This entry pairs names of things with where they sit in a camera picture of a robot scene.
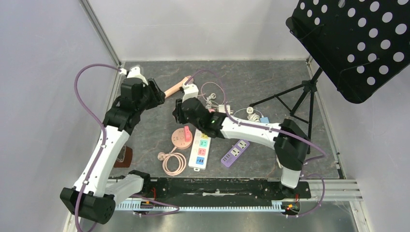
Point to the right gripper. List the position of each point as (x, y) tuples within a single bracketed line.
[(179, 113)]

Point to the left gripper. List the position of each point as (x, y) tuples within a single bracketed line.
[(159, 97)]

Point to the round pink socket hub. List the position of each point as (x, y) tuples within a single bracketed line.
[(178, 141)]

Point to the white multicolour power strip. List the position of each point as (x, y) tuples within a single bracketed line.
[(199, 151)]

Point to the blue usb charger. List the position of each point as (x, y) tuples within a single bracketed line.
[(264, 120)]

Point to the coral plug adapter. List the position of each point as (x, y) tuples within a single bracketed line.
[(187, 134)]

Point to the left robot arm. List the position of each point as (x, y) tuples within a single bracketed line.
[(90, 198)]

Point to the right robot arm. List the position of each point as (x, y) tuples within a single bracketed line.
[(289, 142)]

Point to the white cube adapter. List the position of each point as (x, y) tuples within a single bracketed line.
[(224, 109)]

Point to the purple power strip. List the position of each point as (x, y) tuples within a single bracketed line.
[(234, 153)]

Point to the brown wooden metronome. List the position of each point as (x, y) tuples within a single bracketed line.
[(124, 158)]

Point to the black music stand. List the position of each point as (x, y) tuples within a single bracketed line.
[(359, 44)]

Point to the white cable plug bundle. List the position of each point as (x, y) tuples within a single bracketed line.
[(210, 103)]

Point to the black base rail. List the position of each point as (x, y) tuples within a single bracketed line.
[(219, 192)]

